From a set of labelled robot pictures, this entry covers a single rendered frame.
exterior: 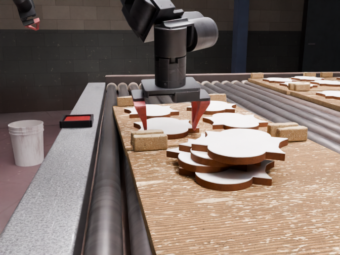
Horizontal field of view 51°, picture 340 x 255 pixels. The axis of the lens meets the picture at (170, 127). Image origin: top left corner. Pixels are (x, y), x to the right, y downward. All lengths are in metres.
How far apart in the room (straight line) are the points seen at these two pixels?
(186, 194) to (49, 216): 0.17
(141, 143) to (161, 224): 0.24
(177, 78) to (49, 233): 0.34
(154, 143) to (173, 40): 0.18
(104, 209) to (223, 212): 0.15
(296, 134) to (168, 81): 0.26
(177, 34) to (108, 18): 5.24
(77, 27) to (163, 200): 5.44
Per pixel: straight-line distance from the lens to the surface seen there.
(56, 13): 5.82
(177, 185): 0.47
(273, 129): 0.71
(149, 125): 0.74
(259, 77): 1.76
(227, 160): 0.45
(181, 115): 0.88
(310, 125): 0.93
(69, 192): 0.52
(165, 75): 0.63
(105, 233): 0.40
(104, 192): 0.50
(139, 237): 0.40
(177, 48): 0.62
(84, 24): 5.81
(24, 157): 3.43
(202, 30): 0.66
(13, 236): 0.44
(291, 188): 0.49
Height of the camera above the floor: 1.12
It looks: 14 degrees down
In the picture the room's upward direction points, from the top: straight up
